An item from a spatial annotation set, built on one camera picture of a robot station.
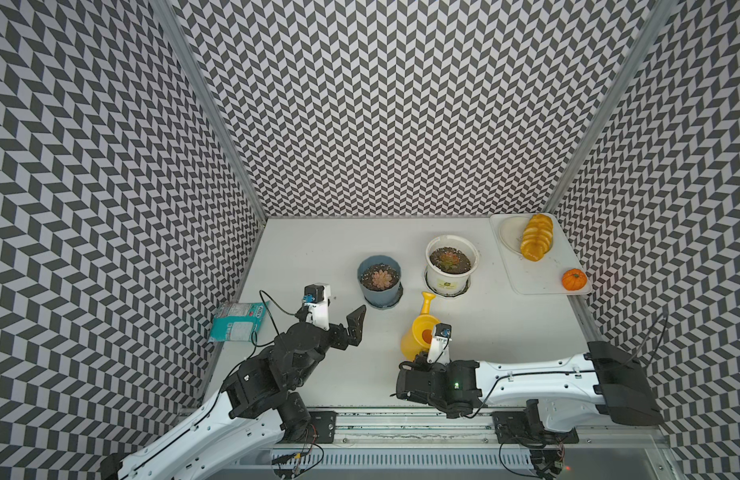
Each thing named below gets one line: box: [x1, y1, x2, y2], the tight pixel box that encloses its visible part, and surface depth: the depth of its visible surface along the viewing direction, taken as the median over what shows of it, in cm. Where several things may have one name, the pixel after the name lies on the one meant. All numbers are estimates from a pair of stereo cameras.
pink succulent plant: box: [372, 269, 393, 289], surface depth 92 cm
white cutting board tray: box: [490, 213, 592, 295], surface depth 106 cm
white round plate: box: [499, 216, 532, 257], surface depth 114 cm
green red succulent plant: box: [438, 250, 462, 271], surface depth 96 cm
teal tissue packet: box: [210, 300, 270, 343], surface depth 91 cm
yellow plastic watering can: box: [400, 292, 440, 362], surface depth 78 cm
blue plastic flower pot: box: [379, 254, 402, 308], surface depth 95 cm
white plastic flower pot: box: [425, 234, 480, 295], surface depth 96 cm
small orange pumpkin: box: [561, 268, 587, 291], surface depth 96 cm
